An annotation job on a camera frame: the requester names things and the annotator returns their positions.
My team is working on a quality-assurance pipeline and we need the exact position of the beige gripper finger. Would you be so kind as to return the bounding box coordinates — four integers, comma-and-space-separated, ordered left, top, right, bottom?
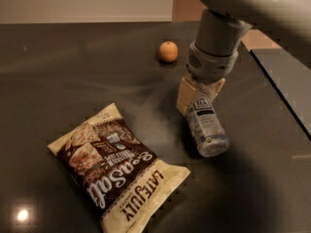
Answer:
207, 78, 225, 101
177, 76, 202, 117

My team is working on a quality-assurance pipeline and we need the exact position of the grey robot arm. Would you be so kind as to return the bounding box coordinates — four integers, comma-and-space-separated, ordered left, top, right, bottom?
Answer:
177, 0, 311, 115

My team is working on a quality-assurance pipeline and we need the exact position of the brown chip bag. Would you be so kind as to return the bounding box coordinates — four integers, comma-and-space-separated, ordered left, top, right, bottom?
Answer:
49, 103, 190, 233

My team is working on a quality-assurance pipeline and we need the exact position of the blue plastic tea bottle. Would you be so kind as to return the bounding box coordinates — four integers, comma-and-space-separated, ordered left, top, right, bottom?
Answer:
187, 93, 229, 157

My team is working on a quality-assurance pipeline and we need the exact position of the orange fruit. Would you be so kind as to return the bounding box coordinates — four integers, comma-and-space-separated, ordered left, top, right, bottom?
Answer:
158, 42, 178, 63

